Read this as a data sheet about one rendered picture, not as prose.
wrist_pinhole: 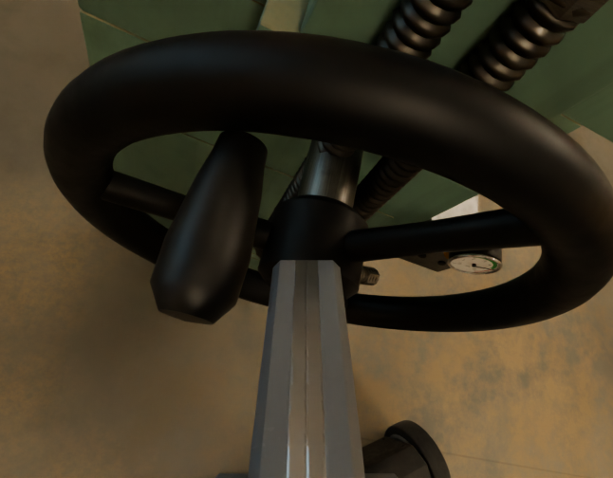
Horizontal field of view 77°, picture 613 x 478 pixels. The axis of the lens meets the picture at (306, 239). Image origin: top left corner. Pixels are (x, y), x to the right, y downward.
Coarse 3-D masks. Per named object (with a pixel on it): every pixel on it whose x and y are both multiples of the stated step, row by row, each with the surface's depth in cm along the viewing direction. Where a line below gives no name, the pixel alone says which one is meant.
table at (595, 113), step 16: (272, 0) 20; (288, 0) 20; (304, 0) 20; (272, 16) 19; (288, 16) 20; (304, 16) 20; (592, 96) 30; (608, 96) 29; (576, 112) 31; (592, 112) 31; (608, 112) 31; (592, 128) 32; (608, 128) 32
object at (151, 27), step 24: (96, 0) 31; (120, 0) 31; (144, 0) 30; (168, 0) 30; (192, 0) 29; (216, 0) 29; (240, 0) 28; (120, 24) 33; (144, 24) 32; (168, 24) 32; (192, 24) 31; (216, 24) 31; (240, 24) 30
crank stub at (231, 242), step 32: (224, 160) 11; (256, 160) 12; (192, 192) 11; (224, 192) 11; (256, 192) 11; (192, 224) 10; (224, 224) 10; (256, 224) 12; (160, 256) 10; (192, 256) 10; (224, 256) 10; (160, 288) 10; (192, 288) 10; (224, 288) 10; (192, 320) 10
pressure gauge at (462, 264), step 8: (448, 256) 52; (456, 256) 46; (464, 256) 46; (472, 256) 45; (480, 256) 45; (488, 256) 45; (496, 256) 45; (448, 264) 49; (456, 264) 49; (464, 264) 48; (480, 264) 47; (488, 264) 47; (496, 264) 46; (464, 272) 50; (472, 272) 50; (480, 272) 50; (488, 272) 49
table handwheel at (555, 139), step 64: (128, 64) 11; (192, 64) 10; (256, 64) 10; (320, 64) 10; (384, 64) 10; (64, 128) 14; (128, 128) 12; (192, 128) 12; (256, 128) 11; (320, 128) 10; (384, 128) 10; (448, 128) 10; (512, 128) 10; (64, 192) 19; (128, 192) 20; (320, 192) 23; (512, 192) 11; (576, 192) 11; (320, 256) 20; (384, 256) 19; (576, 256) 14; (384, 320) 32; (448, 320) 28; (512, 320) 23
